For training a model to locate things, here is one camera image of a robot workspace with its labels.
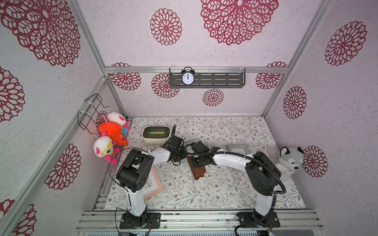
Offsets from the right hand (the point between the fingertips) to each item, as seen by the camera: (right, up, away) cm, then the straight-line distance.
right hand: (190, 161), depth 91 cm
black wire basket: (-54, +27, -16) cm, 62 cm away
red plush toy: (-48, +20, -2) cm, 52 cm away
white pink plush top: (-47, +28, +3) cm, 55 cm away
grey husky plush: (+51, +4, -15) cm, 53 cm away
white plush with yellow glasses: (-48, +11, -12) cm, 50 cm away
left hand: (-2, +3, +6) cm, 7 cm away
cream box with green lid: (-24, +16, +12) cm, 32 cm away
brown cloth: (+4, -5, -6) cm, 9 cm away
